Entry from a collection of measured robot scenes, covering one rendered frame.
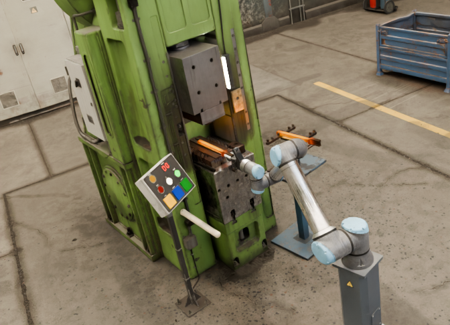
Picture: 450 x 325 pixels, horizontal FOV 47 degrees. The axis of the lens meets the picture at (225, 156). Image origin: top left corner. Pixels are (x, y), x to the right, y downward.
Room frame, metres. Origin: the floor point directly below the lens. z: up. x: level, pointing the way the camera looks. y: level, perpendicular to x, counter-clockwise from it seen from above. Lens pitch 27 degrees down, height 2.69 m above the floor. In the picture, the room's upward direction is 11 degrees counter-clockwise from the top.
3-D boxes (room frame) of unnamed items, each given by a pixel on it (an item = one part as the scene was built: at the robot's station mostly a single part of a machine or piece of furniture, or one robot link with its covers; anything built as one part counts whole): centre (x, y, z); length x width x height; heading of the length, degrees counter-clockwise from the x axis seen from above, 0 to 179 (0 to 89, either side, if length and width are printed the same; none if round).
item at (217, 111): (3.52, 0.14, 1.32); 0.42 x 0.20 x 0.10; 32
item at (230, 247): (3.56, 0.09, 0.23); 0.55 x 0.37 x 0.47; 32
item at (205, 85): (3.54, 0.10, 1.56); 0.42 x 0.39 x 0.40; 32
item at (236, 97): (3.62, -0.17, 1.27); 0.09 x 0.02 x 0.17; 122
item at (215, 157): (3.52, 0.14, 0.96); 0.42 x 0.20 x 0.09; 32
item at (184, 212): (3.08, 0.27, 0.62); 0.44 x 0.05 x 0.05; 32
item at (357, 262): (2.40, -0.66, 0.65); 0.19 x 0.19 x 0.10
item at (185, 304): (2.97, 0.45, 0.05); 0.22 x 0.22 x 0.09; 32
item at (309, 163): (3.47, -0.52, 0.70); 0.40 x 0.30 x 0.02; 127
